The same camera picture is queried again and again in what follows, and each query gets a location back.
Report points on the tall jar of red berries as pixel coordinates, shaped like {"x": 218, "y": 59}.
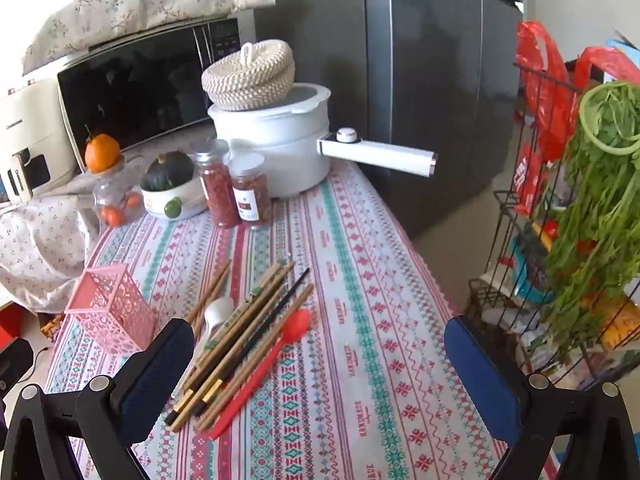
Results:
{"x": 217, "y": 190}

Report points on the black chopstick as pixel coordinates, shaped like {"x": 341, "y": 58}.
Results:
{"x": 176, "y": 412}
{"x": 280, "y": 300}

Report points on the cream air fryer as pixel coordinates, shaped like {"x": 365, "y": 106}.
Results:
{"x": 35, "y": 125}

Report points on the pile of wooden chopsticks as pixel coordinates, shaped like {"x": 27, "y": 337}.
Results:
{"x": 250, "y": 320}

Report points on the woven lidded basket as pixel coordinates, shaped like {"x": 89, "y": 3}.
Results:
{"x": 250, "y": 77}

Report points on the green leafy vegetables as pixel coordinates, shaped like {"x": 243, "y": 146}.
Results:
{"x": 595, "y": 200}

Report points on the large orange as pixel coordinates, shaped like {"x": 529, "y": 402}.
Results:
{"x": 102, "y": 152}

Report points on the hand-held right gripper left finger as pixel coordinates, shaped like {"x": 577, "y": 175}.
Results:
{"x": 160, "y": 375}

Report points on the red snack packet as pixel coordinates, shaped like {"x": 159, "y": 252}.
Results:
{"x": 527, "y": 175}

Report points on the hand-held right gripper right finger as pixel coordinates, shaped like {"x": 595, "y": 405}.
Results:
{"x": 480, "y": 380}

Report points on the white electric cooking pot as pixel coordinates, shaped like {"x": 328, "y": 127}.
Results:
{"x": 270, "y": 145}

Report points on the short jar with label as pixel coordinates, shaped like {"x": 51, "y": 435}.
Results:
{"x": 250, "y": 195}

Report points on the pink perforated utensil holder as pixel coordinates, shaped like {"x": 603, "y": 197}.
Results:
{"x": 110, "y": 305}

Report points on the red plastic bag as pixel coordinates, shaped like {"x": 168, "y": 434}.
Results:
{"x": 542, "y": 95}

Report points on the white ceramic spoon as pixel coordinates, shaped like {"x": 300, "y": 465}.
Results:
{"x": 220, "y": 310}

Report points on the white bowl with green knob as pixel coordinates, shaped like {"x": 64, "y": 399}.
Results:
{"x": 172, "y": 205}

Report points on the small-flower print cloth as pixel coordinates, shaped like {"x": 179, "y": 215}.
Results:
{"x": 40, "y": 245}

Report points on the floral microwave cover cloth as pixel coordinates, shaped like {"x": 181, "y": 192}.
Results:
{"x": 125, "y": 10}

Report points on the black box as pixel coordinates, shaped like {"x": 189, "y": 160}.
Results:
{"x": 12, "y": 365}

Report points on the black microwave oven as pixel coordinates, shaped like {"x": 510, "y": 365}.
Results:
{"x": 140, "y": 90}

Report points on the red plastic spoon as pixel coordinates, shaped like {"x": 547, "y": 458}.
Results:
{"x": 299, "y": 322}

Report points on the glass jar of small oranges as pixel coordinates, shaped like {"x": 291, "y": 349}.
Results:
{"x": 112, "y": 200}

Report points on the red gift box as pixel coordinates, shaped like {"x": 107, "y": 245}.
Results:
{"x": 10, "y": 325}

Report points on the grey refrigerator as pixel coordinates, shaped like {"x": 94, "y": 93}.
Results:
{"x": 425, "y": 85}

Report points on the dark green squash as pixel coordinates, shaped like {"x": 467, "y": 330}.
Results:
{"x": 167, "y": 170}

